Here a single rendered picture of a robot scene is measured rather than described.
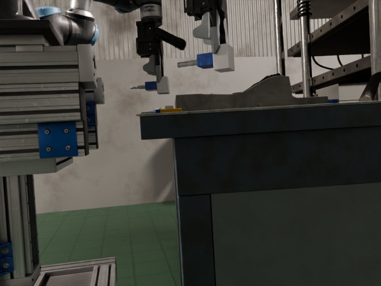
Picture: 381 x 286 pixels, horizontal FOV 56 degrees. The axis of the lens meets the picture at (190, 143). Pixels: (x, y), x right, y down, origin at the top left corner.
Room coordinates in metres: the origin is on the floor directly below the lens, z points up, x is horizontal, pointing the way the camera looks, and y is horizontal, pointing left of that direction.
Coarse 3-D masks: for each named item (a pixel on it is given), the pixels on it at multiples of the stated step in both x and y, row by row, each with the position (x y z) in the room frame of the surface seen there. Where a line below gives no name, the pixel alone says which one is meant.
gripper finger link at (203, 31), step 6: (204, 18) 0.79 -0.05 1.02; (204, 24) 0.79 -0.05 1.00; (198, 30) 0.79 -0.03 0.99; (204, 30) 0.79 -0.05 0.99; (210, 30) 0.77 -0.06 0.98; (216, 30) 0.77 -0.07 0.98; (198, 36) 0.79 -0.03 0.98; (204, 36) 0.79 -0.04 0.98; (210, 36) 0.78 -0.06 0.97; (216, 36) 0.78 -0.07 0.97; (216, 42) 0.78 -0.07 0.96; (216, 48) 0.78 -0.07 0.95
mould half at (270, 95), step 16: (272, 80) 1.17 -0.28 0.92; (288, 80) 1.17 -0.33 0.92; (176, 96) 1.15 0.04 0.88; (192, 96) 1.15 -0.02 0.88; (208, 96) 1.15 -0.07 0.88; (224, 96) 1.16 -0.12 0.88; (240, 96) 1.16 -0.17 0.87; (256, 96) 1.16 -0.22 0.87; (272, 96) 1.17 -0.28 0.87; (288, 96) 1.17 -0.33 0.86; (320, 96) 1.17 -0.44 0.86
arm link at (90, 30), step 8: (72, 0) 1.42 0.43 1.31; (80, 0) 1.41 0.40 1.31; (88, 0) 1.43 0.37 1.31; (72, 8) 1.42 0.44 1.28; (80, 8) 1.42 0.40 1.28; (88, 8) 1.44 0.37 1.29; (72, 16) 1.41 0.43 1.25; (80, 16) 1.42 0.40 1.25; (88, 16) 1.43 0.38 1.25; (72, 24) 1.40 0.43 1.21; (80, 24) 1.42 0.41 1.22; (88, 24) 1.45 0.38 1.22; (72, 32) 1.40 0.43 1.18; (80, 32) 1.43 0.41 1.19; (88, 32) 1.46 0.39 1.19; (96, 32) 1.49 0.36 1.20; (72, 40) 1.42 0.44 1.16; (80, 40) 1.44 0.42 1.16; (88, 40) 1.47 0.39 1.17
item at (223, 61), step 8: (224, 48) 0.79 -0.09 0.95; (232, 48) 0.82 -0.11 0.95; (200, 56) 0.81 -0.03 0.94; (208, 56) 0.80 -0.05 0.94; (216, 56) 0.79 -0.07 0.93; (224, 56) 0.79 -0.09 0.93; (232, 56) 0.82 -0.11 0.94; (184, 64) 0.84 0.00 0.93; (192, 64) 0.84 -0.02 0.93; (200, 64) 0.81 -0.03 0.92; (208, 64) 0.80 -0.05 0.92; (216, 64) 0.79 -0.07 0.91; (224, 64) 0.79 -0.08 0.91; (232, 64) 0.81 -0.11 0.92
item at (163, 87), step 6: (162, 78) 1.19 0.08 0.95; (168, 78) 1.23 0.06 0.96; (150, 84) 1.19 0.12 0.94; (156, 84) 1.19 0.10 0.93; (162, 84) 1.19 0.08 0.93; (168, 84) 1.22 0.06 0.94; (150, 90) 1.21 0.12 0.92; (156, 90) 1.22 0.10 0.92; (162, 90) 1.19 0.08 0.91; (168, 90) 1.21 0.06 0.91
